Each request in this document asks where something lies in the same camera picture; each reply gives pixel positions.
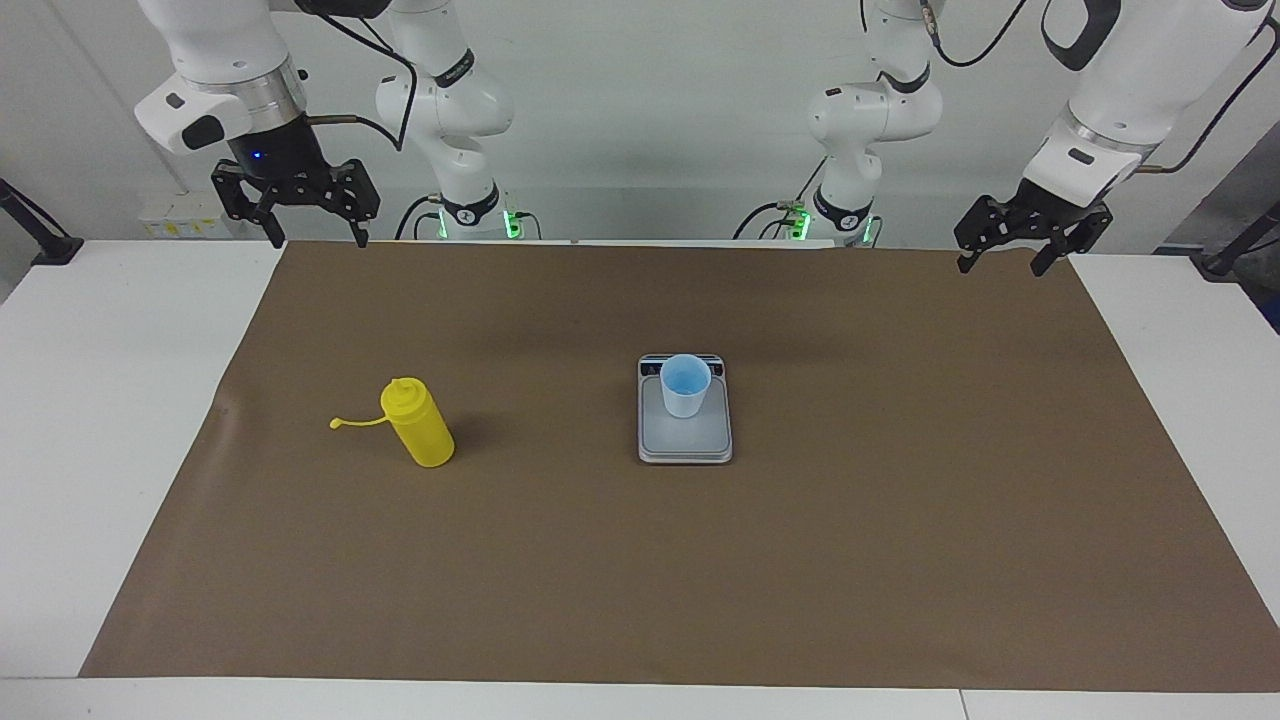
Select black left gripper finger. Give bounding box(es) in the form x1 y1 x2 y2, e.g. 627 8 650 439
1030 219 1097 279
954 196 1024 274

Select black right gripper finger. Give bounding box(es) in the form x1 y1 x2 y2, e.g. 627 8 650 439
211 165 288 250
330 158 382 249

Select yellow squeeze bottle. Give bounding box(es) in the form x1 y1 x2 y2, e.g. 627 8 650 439
329 376 457 469

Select light blue plastic cup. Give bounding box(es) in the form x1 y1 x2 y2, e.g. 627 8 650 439
659 353 714 420

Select silver digital kitchen scale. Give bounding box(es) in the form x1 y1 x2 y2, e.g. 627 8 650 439
637 353 734 466

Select black clamp stand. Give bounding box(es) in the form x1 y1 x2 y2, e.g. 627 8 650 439
1190 200 1280 278
0 178 86 266

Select brown paper table mat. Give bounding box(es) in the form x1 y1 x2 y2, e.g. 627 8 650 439
78 240 1280 693

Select black base cable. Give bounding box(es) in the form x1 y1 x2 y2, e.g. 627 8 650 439
733 155 831 241
395 195 446 241

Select white wall outlet box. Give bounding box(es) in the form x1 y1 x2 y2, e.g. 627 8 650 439
138 193 233 239

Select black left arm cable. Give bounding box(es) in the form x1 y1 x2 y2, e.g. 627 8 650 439
920 0 1280 176

